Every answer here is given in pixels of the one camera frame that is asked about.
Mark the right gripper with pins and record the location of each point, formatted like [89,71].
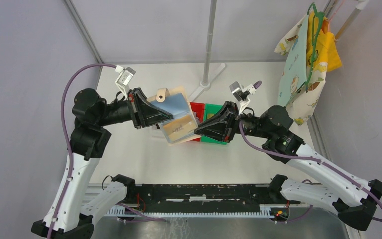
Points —
[223,125]

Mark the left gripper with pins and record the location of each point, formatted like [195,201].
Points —
[143,111]

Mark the beige card holder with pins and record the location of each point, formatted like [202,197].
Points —
[174,101]

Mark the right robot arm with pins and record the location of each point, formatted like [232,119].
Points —
[352,199]

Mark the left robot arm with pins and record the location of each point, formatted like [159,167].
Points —
[69,217]

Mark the green plastic bin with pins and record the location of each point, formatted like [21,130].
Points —
[209,111]

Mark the red plastic bin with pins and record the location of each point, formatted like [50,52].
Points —
[198,111]

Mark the white pole stand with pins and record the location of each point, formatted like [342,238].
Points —
[209,75]

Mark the hanging patterned cloth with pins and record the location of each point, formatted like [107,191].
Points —
[291,94]

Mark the yellow hanging garment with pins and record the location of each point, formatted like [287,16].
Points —
[331,49]

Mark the green clothes hanger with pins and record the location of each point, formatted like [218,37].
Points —
[314,78]

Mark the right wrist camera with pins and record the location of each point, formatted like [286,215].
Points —
[242,94]

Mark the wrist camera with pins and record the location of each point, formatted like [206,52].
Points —
[242,94]
[123,79]

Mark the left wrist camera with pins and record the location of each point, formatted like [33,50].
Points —
[123,79]

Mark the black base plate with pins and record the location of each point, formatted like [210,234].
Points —
[200,198]

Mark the white hanger rail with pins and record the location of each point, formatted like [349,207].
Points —
[361,4]

